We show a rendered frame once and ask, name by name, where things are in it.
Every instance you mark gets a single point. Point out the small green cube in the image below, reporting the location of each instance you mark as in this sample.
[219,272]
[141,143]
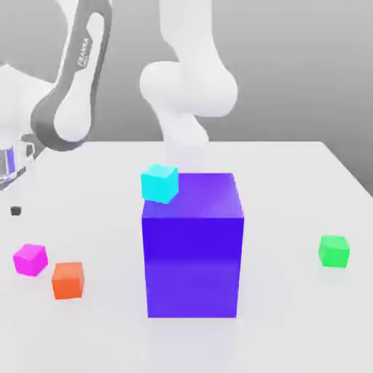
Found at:
[334,252]

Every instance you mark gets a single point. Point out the large purple box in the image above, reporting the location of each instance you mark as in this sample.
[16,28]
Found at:
[192,262]

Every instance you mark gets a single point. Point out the small orange cube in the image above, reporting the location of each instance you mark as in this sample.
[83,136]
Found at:
[68,281]

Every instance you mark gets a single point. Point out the small magenta cube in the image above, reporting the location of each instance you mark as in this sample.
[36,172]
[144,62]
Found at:
[30,260]

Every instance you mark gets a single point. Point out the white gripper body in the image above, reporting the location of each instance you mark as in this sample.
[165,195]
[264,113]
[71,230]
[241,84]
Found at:
[15,210]

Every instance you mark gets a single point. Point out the small cyan cube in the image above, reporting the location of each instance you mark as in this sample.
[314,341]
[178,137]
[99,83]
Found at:
[159,183]

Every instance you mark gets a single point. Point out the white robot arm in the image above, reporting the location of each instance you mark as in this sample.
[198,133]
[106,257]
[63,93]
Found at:
[186,87]

